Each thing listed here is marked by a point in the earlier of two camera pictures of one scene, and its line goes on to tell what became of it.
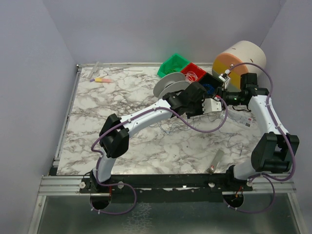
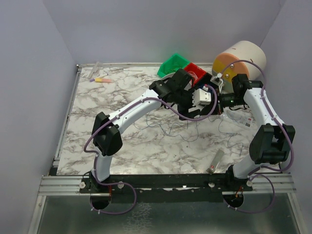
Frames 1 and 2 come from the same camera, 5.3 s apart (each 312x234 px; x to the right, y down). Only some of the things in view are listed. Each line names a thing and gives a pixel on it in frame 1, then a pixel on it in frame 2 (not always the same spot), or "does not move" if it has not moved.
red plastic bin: (192, 67) does not move
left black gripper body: (197, 107) does not move
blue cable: (200, 121) -> (198, 130)
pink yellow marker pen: (102, 80) does not move
